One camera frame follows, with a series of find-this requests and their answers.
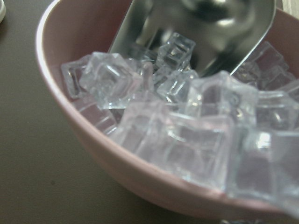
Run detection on steel ice scoop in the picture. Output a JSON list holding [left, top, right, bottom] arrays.
[[109, 0, 276, 76]]

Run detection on pink bowl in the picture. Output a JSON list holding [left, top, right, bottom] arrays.
[[36, 0, 296, 224]]

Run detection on pile of clear ice cubes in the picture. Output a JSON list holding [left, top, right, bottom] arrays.
[[61, 33, 299, 214]]

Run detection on cream rabbit tray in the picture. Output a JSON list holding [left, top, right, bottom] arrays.
[[0, 0, 6, 23]]

